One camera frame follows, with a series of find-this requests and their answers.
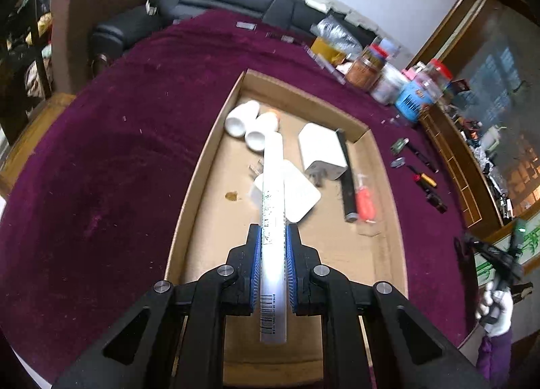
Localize bamboo print panel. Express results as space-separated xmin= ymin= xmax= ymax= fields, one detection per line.
xmin=472 ymin=220 xmax=540 ymax=288

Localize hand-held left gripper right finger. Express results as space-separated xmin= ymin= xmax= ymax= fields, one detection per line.
xmin=287 ymin=222 xmax=492 ymax=389

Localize blue label plastic jar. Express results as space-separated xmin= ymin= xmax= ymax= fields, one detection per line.
xmin=394 ymin=68 xmax=443 ymax=124

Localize flat white charger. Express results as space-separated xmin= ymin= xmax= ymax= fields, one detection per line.
xmin=252 ymin=159 xmax=322 ymax=224

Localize orange screwdriver plastic packet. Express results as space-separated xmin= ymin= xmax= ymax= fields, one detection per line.
xmin=352 ymin=172 xmax=382 ymax=238

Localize thin white pen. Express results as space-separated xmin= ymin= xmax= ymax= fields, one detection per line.
xmin=301 ymin=45 xmax=334 ymax=73
xmin=321 ymin=60 xmax=347 ymax=86

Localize cardboard box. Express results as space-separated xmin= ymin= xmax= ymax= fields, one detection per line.
xmin=164 ymin=69 xmax=409 ymax=387

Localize white bottle orange cap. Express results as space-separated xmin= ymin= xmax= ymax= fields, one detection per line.
xmin=245 ymin=109 xmax=282 ymax=152

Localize white jar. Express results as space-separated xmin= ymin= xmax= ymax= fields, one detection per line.
xmin=371 ymin=64 xmax=408 ymax=105

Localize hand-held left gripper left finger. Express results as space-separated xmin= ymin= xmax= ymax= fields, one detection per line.
xmin=51 ymin=224 xmax=262 ymax=389

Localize clear plastic bag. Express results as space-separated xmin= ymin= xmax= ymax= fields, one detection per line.
xmin=311 ymin=15 xmax=368 ymax=56

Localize black marker white ends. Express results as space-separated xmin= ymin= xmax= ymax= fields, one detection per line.
xmin=406 ymin=141 xmax=439 ymax=174

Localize small white bottle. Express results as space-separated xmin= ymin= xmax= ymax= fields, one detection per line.
xmin=224 ymin=101 xmax=259 ymax=137

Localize person's right forearm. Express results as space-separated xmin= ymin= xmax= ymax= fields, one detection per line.
xmin=478 ymin=328 xmax=513 ymax=383

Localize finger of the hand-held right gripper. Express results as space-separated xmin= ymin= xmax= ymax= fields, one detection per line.
xmin=455 ymin=235 xmax=507 ymax=265

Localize brown armchair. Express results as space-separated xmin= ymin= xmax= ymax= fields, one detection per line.
xmin=50 ymin=0 xmax=166 ymax=96

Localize brown jar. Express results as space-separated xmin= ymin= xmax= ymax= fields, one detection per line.
xmin=345 ymin=46 xmax=386 ymax=90

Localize clutter pile on counter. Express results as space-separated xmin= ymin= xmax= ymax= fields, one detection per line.
xmin=443 ymin=77 xmax=540 ymax=221

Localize maroon tablecloth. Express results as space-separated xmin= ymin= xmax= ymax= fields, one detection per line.
xmin=0 ymin=9 xmax=482 ymax=385

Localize white paint marker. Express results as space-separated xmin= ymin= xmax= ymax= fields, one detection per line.
xmin=258 ymin=131 xmax=292 ymax=345

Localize white charger with prongs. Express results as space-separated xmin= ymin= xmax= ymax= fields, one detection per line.
xmin=298 ymin=122 xmax=348 ymax=181

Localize yellow black pen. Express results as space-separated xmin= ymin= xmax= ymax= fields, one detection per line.
xmin=408 ymin=165 xmax=437 ymax=189

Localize clear jar red lid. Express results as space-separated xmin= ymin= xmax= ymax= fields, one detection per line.
xmin=422 ymin=59 xmax=453 ymax=94

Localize long black marker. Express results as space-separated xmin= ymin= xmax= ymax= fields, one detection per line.
xmin=335 ymin=128 xmax=360 ymax=223

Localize person's right hand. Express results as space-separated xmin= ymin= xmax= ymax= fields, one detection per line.
xmin=476 ymin=285 xmax=514 ymax=337

